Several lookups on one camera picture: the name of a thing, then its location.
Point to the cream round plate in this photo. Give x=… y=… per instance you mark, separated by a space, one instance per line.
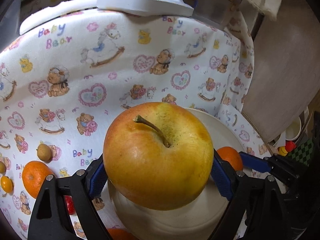
x=196 y=220

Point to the large yellow red apple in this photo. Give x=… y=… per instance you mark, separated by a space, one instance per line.
x=158 y=155

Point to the baby bear print cloth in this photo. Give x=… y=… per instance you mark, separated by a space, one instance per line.
x=64 y=82

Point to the small red apple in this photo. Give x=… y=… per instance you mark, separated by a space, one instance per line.
x=70 y=205

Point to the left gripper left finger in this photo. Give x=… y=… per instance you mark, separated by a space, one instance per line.
x=50 y=218

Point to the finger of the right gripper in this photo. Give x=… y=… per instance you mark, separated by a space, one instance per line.
x=254 y=163

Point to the yellow cherry tomato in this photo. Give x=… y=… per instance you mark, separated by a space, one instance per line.
x=7 y=184

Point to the wooden board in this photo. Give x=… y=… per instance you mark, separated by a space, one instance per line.
x=286 y=68

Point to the orange mandarin on cloth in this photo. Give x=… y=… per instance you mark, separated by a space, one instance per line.
x=33 y=176

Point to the orange mandarin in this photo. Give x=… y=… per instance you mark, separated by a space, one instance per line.
x=230 y=155
x=33 y=176
x=120 y=234

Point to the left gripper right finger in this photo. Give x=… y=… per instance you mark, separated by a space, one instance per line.
x=258 y=199

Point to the white desk lamp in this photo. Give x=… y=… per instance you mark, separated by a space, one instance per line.
x=147 y=8

